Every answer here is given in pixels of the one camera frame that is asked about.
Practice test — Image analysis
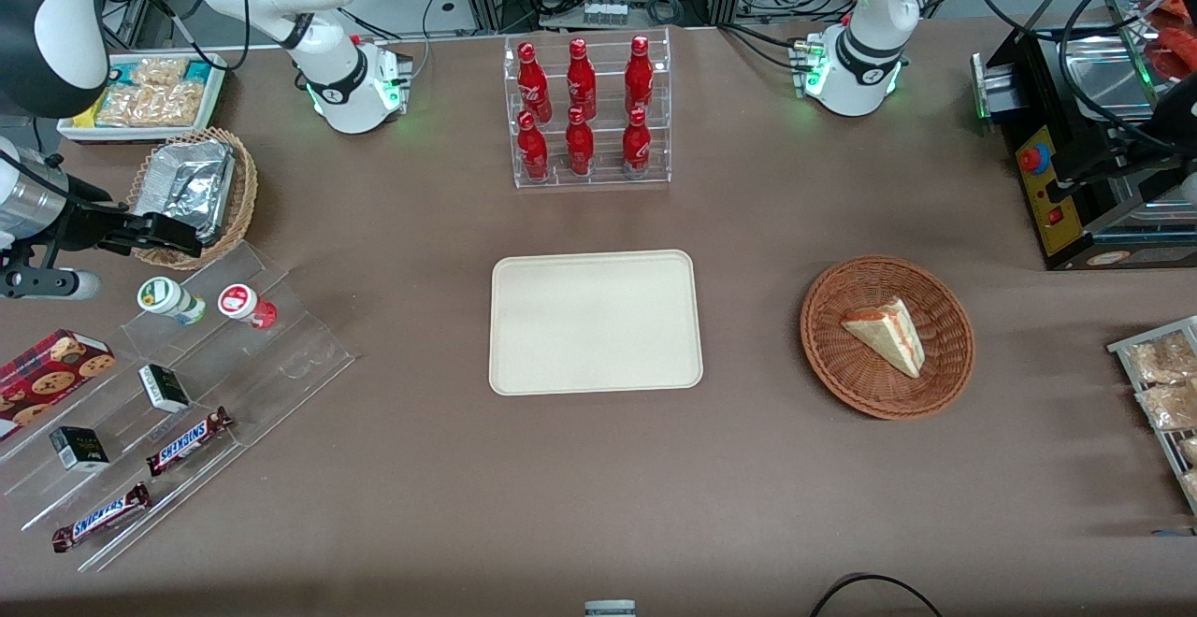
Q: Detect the Snickers chocolate bar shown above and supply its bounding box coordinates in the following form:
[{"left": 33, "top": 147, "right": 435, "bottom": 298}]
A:
[
  {"left": 51, "top": 482, "right": 152, "bottom": 553},
  {"left": 146, "top": 407, "right": 235, "bottom": 478}
]

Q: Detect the black machine with yellow panel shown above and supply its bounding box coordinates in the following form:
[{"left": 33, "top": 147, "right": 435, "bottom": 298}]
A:
[{"left": 973, "top": 0, "right": 1197, "bottom": 271}]

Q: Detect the white plastic bin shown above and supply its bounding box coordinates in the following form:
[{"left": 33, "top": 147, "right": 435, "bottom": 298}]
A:
[{"left": 58, "top": 53, "right": 228, "bottom": 143}]

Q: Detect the small black box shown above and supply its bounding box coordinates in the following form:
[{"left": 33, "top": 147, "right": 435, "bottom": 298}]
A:
[
  {"left": 138, "top": 365, "right": 192, "bottom": 413},
  {"left": 50, "top": 426, "right": 110, "bottom": 473}
]

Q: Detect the silver foil packet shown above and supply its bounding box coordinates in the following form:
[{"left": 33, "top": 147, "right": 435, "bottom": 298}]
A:
[{"left": 140, "top": 140, "right": 237, "bottom": 244}]

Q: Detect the red cookie box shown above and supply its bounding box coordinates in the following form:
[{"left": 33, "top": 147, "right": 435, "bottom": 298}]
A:
[{"left": 0, "top": 329, "right": 117, "bottom": 440}]

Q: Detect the clear acrylic bottle rack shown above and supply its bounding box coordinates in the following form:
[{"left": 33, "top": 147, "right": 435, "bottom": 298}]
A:
[{"left": 503, "top": 28, "right": 672, "bottom": 190}]

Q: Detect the clear cracker packet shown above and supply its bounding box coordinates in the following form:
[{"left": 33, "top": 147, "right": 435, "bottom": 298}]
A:
[{"left": 96, "top": 58, "right": 209, "bottom": 127}]

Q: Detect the wrapped triangle sandwich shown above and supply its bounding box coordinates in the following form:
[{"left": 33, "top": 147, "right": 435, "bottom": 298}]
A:
[{"left": 840, "top": 296, "right": 927, "bottom": 380}]

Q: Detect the round brown wicker basket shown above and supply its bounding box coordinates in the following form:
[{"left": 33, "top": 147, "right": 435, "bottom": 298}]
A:
[{"left": 800, "top": 255, "right": 976, "bottom": 421}]

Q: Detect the red cola bottle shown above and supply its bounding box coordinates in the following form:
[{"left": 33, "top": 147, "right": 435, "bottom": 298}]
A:
[
  {"left": 517, "top": 110, "right": 550, "bottom": 181},
  {"left": 565, "top": 107, "right": 596, "bottom": 177},
  {"left": 517, "top": 41, "right": 553, "bottom": 122},
  {"left": 625, "top": 35, "right": 655, "bottom": 116},
  {"left": 622, "top": 107, "right": 652, "bottom": 174},
  {"left": 567, "top": 37, "right": 598, "bottom": 121}
]

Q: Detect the clear bag of crackers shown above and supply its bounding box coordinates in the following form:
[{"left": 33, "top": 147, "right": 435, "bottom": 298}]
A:
[
  {"left": 1127, "top": 332, "right": 1197, "bottom": 384},
  {"left": 1136, "top": 381, "right": 1197, "bottom": 431}
]

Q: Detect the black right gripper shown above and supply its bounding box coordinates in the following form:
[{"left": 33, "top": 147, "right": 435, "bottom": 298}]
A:
[{"left": 39, "top": 178, "right": 203, "bottom": 259}]

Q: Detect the light wicker basket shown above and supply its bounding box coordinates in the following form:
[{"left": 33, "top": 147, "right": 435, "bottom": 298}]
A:
[{"left": 126, "top": 127, "right": 259, "bottom": 270}]

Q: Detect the black cable loop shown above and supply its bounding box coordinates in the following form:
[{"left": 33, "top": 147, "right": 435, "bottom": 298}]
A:
[{"left": 809, "top": 574, "right": 945, "bottom": 617}]

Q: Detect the grey wire rack tray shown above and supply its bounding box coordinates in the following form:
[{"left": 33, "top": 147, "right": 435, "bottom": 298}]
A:
[{"left": 1107, "top": 316, "right": 1197, "bottom": 515}]

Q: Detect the clear acrylic stepped stand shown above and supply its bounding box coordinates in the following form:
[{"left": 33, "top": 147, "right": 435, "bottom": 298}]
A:
[{"left": 0, "top": 241, "right": 356, "bottom": 573}]

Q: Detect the cream plastic tray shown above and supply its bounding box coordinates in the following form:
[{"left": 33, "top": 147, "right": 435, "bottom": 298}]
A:
[{"left": 489, "top": 250, "right": 704, "bottom": 397}]

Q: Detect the green-lid yogurt cup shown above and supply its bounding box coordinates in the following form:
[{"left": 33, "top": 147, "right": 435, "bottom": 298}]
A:
[{"left": 137, "top": 277, "right": 207, "bottom": 325}]

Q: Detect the red gum bottle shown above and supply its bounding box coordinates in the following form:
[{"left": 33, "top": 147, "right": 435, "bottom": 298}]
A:
[{"left": 218, "top": 284, "right": 278, "bottom": 330}]

